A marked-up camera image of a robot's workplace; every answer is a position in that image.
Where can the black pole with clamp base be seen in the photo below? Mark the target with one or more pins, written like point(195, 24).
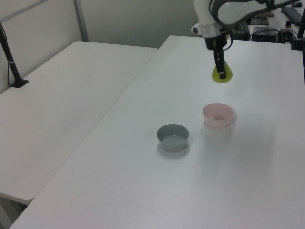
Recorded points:
point(10, 64)

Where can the white side table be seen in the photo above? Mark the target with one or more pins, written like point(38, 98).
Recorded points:
point(59, 107)

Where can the grey bowl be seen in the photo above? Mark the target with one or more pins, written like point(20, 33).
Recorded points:
point(172, 140)

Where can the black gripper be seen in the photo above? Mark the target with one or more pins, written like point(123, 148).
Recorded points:
point(215, 41)

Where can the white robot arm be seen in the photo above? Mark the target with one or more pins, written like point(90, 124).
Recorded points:
point(228, 12)

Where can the black computer box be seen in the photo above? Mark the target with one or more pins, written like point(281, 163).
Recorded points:
point(264, 33)

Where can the black monitor stand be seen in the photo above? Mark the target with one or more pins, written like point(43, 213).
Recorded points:
point(259, 21)

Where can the black device with brass knob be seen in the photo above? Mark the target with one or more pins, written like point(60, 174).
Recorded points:
point(285, 31)

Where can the black clamp camera mount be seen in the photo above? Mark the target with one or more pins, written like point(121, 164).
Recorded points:
point(297, 39)

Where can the black keyboard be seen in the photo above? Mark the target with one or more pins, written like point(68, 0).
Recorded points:
point(291, 14)

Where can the grey partition frame post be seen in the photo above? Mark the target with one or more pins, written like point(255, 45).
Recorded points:
point(81, 21)

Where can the black computer mouse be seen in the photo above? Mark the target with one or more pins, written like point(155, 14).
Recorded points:
point(296, 4)

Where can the pink bowl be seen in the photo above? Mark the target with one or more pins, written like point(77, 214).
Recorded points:
point(217, 119)

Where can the green pear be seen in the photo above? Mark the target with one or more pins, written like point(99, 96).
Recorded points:
point(227, 76)

